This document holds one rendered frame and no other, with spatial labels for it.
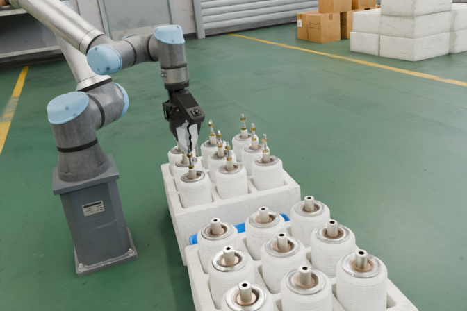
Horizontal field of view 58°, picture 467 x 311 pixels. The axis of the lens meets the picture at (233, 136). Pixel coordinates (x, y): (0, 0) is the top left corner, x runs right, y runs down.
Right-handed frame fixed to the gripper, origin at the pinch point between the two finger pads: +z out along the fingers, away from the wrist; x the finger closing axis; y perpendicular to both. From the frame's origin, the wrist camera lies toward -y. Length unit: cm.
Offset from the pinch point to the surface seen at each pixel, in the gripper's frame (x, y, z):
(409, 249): -48, -39, 34
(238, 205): -9.0, -9.6, 18.1
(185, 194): 4.0, -1.9, 12.6
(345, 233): -14, -49, 9
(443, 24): -279, 117, 9
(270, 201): -18.8, -12.1, 19.2
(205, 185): -1.8, -3.8, 10.8
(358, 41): -257, 188, 24
